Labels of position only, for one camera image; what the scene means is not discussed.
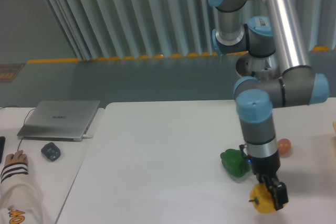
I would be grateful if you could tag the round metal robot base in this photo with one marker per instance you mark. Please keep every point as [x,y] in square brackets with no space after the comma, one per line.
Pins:
[263,69]

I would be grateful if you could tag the dark grey round device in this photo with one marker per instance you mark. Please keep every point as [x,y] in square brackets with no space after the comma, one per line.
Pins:
[51,151]

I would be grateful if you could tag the green bell pepper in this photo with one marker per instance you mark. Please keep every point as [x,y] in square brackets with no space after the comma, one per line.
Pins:
[235,163]

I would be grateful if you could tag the orange peach ball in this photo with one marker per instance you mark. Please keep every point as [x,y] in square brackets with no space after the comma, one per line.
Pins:
[284,146]

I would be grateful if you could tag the silver closed laptop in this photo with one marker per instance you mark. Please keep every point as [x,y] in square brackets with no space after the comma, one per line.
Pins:
[63,120]

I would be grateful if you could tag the cream sleeved forearm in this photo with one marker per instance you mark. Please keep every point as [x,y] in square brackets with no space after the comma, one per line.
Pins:
[20,198]

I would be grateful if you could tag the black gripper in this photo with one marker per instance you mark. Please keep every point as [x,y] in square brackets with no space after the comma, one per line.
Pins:
[265,170]

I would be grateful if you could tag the yellow bell pepper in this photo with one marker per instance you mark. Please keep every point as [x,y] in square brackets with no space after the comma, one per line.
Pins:
[261,199]

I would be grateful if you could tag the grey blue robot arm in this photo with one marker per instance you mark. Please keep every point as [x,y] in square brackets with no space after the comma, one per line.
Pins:
[263,28]

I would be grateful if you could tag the black phone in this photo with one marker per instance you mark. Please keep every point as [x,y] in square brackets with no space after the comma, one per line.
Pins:
[2,145]

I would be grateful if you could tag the person's hand on mouse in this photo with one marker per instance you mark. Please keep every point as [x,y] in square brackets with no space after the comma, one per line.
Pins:
[18,157]

